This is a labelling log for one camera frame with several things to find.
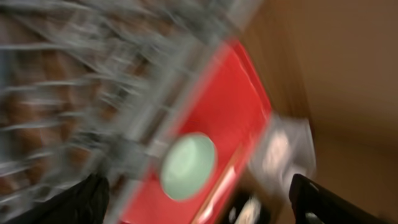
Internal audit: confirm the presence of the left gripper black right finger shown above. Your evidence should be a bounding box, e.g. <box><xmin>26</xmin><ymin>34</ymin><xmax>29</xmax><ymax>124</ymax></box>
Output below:
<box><xmin>289</xmin><ymin>174</ymin><xmax>386</xmax><ymax>224</ymax></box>

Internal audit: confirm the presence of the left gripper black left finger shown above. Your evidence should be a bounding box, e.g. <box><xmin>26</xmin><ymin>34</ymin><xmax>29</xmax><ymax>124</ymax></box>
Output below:
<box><xmin>6</xmin><ymin>174</ymin><xmax>109</xmax><ymax>224</ymax></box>

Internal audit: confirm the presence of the wooden chopstick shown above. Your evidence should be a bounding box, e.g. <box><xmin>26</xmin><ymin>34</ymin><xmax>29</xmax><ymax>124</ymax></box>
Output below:
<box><xmin>191</xmin><ymin>146</ymin><xmax>242</xmax><ymax>224</ymax></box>

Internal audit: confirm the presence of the green bowl with food scraps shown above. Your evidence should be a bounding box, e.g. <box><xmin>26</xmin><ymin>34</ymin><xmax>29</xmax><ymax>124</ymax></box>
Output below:
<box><xmin>159</xmin><ymin>133</ymin><xmax>217</xmax><ymax>201</ymax></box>

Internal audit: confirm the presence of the white plastic fork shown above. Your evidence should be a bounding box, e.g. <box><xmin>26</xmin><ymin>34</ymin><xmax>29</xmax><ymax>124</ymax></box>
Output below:
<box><xmin>198</xmin><ymin>167</ymin><xmax>236</xmax><ymax>223</ymax></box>

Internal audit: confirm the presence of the grey dishwasher rack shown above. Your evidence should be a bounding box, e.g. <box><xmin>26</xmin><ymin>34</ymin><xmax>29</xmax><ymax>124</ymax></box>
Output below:
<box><xmin>1</xmin><ymin>1</ymin><xmax>259</xmax><ymax>223</ymax></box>

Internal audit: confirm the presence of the clear plastic bin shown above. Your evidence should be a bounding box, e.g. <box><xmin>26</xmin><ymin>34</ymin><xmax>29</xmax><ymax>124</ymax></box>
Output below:
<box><xmin>248</xmin><ymin>114</ymin><xmax>317</xmax><ymax>200</ymax></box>

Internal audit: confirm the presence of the black plastic tray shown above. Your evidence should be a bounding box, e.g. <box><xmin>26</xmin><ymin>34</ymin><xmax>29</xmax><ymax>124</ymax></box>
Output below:
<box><xmin>220</xmin><ymin>191</ymin><xmax>271</xmax><ymax>224</ymax></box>

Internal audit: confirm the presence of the red plastic tray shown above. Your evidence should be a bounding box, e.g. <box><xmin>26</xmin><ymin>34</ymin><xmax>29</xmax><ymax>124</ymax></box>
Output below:
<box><xmin>119</xmin><ymin>40</ymin><xmax>272</xmax><ymax>224</ymax></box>

